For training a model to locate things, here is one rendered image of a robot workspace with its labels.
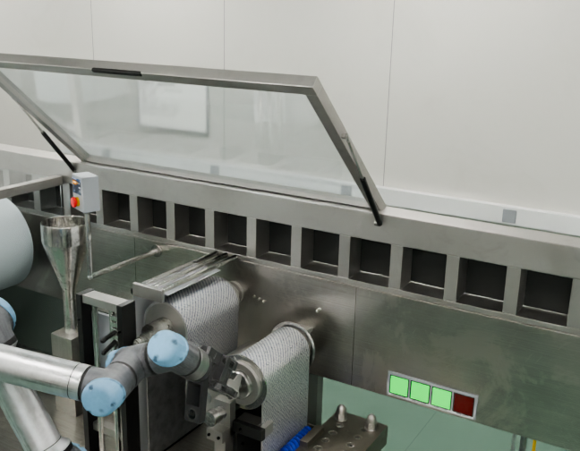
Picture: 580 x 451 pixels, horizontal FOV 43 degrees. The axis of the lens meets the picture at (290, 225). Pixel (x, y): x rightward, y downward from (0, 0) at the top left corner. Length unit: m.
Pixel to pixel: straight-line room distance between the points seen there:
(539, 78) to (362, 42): 1.04
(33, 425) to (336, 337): 0.83
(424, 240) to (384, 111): 2.59
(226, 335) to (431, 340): 0.58
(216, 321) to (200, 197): 0.40
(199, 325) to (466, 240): 0.73
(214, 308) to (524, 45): 2.61
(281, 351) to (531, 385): 0.63
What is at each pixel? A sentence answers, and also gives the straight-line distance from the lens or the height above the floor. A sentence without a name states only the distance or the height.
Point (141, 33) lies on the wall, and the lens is 5.44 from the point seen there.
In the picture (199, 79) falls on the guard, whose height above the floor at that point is 2.00.
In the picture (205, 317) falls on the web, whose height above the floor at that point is 1.36.
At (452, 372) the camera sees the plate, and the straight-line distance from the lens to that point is 2.01.
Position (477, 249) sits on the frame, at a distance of 1.88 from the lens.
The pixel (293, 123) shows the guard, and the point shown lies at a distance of 1.75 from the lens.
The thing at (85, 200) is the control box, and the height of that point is 1.64.
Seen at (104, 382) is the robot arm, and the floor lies 1.44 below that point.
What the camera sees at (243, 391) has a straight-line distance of 1.90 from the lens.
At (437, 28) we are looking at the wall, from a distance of 4.31.
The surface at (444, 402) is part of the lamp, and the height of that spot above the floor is 1.18.
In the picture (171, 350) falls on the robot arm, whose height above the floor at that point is 1.47.
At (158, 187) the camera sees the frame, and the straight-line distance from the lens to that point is 2.35.
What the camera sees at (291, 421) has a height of 1.08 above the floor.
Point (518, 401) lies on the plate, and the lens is 1.99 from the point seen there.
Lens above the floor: 2.16
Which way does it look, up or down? 16 degrees down
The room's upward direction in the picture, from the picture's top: 1 degrees clockwise
